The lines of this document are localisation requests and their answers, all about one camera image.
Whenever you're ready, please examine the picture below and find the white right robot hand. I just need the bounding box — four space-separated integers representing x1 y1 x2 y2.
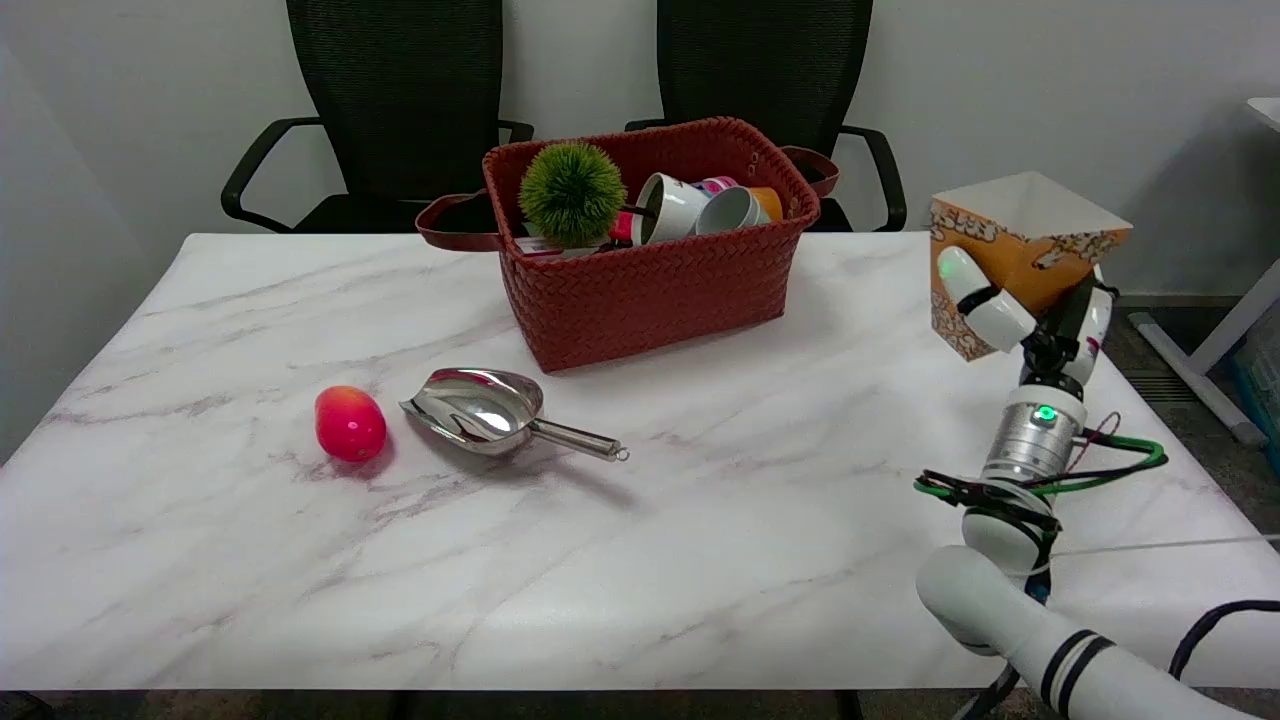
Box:
936 246 1114 390

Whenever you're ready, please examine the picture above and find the orange popcorn box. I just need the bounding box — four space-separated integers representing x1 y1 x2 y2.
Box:
929 171 1134 362

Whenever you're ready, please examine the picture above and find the red woven basket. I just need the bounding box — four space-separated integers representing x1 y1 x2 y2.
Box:
416 116 841 374

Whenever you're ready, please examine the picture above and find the grey blue cup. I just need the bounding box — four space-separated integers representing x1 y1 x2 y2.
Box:
696 186 771 237

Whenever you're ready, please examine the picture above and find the black mesh office chair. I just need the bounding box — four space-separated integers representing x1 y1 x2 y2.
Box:
221 0 536 235
624 0 909 233

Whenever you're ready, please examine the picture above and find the white printed mug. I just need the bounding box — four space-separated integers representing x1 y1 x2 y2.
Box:
632 172 713 246

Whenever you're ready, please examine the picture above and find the green fuzzy ball plant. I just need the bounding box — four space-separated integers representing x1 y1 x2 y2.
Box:
517 141 628 248

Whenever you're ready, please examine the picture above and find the silver metal scoop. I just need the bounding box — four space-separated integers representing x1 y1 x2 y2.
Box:
399 367 631 463

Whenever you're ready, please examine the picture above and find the red mango fruit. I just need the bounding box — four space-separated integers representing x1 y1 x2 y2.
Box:
314 385 388 463

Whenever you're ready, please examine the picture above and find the green cable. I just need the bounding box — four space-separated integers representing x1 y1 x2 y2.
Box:
914 430 1169 499

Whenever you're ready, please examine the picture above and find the white table leg frame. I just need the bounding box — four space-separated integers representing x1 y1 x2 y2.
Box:
1130 256 1280 449

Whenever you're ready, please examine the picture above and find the black cable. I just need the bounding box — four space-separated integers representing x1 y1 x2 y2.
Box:
1168 599 1280 681

